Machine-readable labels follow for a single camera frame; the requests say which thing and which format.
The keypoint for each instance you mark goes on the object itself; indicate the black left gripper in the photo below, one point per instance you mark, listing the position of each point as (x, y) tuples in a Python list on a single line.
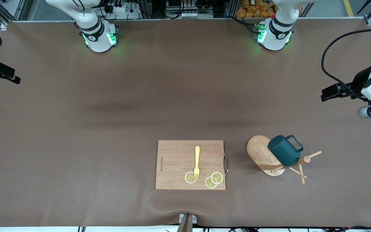
[(358, 82)]

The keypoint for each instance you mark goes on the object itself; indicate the dark teal mug yellow inside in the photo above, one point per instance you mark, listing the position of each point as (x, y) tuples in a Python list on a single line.
[(283, 151)]

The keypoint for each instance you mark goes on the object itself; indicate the wooden mug tree rack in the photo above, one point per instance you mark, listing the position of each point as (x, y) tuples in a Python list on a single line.
[(259, 151)]

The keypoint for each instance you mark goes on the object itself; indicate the brown table mat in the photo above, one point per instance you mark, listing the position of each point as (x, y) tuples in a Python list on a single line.
[(108, 112)]

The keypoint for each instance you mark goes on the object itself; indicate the orange packaged goods pile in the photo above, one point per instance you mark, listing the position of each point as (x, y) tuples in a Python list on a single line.
[(253, 11)]

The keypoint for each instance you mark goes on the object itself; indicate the white power strip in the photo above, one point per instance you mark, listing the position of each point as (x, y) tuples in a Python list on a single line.
[(121, 9)]

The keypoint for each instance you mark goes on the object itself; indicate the lemon slice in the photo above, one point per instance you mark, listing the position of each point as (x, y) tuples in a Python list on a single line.
[(208, 184), (188, 178), (217, 178)]

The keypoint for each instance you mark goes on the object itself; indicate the yellow plastic fork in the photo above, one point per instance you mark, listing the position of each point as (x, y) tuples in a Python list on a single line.
[(197, 156)]

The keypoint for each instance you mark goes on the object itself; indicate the white terminal block strip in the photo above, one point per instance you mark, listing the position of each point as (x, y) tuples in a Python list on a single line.
[(188, 14)]

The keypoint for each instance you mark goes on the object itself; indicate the metal table edge bracket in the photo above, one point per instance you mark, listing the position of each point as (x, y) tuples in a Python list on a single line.
[(187, 224)]

